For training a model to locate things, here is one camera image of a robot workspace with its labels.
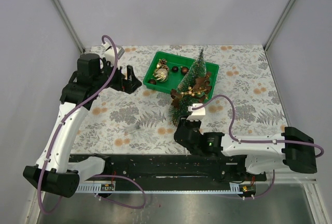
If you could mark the silver gold ribbed ornament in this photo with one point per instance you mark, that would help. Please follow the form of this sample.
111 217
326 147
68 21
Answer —
161 75

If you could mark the gold ball ornament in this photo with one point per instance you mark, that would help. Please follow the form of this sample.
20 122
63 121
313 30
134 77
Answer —
152 81

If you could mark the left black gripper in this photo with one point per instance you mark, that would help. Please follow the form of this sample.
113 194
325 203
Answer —
128 85

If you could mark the small frosted christmas tree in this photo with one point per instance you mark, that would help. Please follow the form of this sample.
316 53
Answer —
198 69

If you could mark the floral patterned table mat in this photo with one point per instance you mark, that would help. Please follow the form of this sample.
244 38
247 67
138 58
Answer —
246 103

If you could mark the aluminium rail profile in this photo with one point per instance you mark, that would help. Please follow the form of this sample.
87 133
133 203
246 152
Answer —
293 178

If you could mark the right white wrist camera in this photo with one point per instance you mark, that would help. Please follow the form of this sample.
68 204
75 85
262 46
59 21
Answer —
196 112

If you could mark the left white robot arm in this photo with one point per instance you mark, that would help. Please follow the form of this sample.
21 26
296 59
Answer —
51 172

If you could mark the aluminium frame post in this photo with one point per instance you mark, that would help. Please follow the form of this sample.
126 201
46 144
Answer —
66 21
279 24

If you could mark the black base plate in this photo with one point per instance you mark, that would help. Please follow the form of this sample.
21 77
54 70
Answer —
156 170

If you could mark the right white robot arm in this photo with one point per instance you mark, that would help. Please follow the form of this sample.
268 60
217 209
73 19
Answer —
292 148

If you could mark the clear plastic battery box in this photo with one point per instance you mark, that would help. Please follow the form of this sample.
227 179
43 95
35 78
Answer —
130 129

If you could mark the gold pine cone ornament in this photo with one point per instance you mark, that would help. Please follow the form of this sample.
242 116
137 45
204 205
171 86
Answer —
162 61

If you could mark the brown ribbon bow decoration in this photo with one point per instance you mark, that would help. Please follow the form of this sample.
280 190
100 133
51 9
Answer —
200 91

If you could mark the dark brown ball ornament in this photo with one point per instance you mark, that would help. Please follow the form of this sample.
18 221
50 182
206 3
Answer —
175 69

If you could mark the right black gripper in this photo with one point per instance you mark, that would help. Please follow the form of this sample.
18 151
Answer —
183 122

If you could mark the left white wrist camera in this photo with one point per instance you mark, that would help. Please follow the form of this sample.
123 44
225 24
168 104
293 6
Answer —
109 52

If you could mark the right aluminium frame post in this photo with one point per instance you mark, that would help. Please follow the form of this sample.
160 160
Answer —
279 24

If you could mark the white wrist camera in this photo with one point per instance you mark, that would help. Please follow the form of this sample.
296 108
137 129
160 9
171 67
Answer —
196 112
109 52

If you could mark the left aluminium frame post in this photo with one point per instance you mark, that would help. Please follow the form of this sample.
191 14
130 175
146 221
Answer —
66 21

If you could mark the white slotted cable duct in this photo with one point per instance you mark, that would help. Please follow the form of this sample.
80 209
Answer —
166 186

